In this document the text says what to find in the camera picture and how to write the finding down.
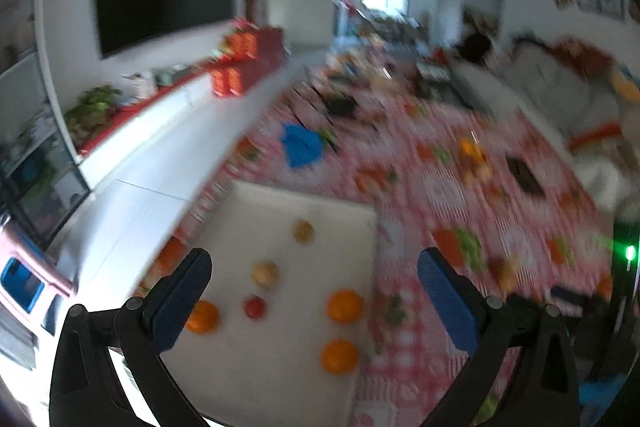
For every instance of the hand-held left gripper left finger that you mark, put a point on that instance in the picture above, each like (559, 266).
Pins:
(182, 302)

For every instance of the red snack packet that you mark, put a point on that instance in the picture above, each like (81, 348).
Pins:
(595, 134)

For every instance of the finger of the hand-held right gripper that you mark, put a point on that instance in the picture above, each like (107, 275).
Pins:
(575, 296)

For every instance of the strawberry print pink tablecloth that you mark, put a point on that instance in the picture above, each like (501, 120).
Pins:
(425, 217)

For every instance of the glass display cabinet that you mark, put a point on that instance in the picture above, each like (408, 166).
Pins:
(35, 167)

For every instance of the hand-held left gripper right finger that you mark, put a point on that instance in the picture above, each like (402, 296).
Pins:
(450, 302)

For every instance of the red printed pillow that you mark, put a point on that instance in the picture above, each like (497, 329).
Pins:
(582, 54)

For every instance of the black clothing pile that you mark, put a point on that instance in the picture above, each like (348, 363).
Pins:
(475, 47)

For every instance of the pale yellow apple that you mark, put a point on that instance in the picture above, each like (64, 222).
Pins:
(265, 273)

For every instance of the white rectangular tray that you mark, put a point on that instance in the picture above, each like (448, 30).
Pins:
(300, 332)

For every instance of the white box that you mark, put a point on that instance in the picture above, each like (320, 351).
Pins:
(140, 84)

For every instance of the bright red gift box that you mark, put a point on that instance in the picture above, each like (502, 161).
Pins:
(227, 82)
(244, 46)

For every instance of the brown kiwi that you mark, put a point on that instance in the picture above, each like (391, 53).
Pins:
(303, 231)

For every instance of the white red television console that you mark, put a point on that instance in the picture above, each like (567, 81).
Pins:
(150, 167)

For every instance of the smartphone in red case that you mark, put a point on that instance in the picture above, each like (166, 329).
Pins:
(525, 174)

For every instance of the grey device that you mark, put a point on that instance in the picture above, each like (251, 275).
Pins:
(172, 74)

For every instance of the dark red gift box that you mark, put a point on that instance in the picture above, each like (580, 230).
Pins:
(271, 49)

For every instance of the orange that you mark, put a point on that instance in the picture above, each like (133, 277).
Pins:
(206, 317)
(469, 148)
(345, 306)
(340, 355)

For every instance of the green potted plant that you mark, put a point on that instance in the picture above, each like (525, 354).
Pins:
(92, 107)

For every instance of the blue crumpled glove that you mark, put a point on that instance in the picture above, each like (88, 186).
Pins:
(300, 144)

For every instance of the white blanket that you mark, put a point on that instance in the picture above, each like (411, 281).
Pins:
(600, 177)

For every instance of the pink plastic stool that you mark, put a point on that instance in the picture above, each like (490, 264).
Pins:
(25, 277)

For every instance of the person's right hand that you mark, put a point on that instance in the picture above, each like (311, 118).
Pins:
(600, 394)

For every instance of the duck plush pillow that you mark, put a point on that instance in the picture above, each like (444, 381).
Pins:
(626, 84)

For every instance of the small red apple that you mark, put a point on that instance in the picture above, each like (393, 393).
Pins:
(254, 306)

